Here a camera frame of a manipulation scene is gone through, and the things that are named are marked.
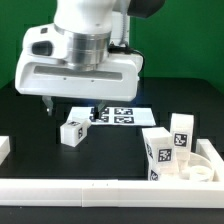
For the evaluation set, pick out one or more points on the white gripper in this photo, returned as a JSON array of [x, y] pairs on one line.
[[115, 79]]

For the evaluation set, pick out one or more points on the white round stool seat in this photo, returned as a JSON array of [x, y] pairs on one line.
[[196, 169]]

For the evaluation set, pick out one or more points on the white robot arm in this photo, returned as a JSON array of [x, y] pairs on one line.
[[74, 56]]

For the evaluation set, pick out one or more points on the white paper marker sheet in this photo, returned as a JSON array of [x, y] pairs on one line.
[[125, 116]]

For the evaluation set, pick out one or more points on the white block left edge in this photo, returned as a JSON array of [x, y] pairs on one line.
[[4, 148]]

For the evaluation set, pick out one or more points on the white obstacle fence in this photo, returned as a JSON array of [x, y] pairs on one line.
[[117, 193]]

